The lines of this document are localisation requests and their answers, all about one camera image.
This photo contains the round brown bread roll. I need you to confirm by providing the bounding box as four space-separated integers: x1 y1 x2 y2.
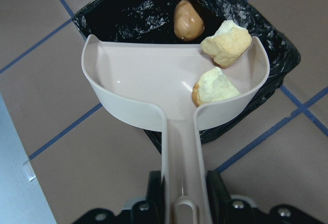
174 0 205 42

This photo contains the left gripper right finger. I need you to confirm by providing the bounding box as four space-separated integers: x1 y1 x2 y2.
206 170 231 223

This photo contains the beige plastic dustpan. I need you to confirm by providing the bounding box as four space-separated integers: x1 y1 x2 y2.
81 35 270 223

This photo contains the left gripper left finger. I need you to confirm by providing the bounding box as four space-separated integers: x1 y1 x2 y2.
146 171 165 223

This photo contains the torn bread piece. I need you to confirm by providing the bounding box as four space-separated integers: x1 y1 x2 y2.
192 67 241 107
200 20 252 68

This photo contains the bin with black bag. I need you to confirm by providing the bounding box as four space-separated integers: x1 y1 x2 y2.
73 0 301 144

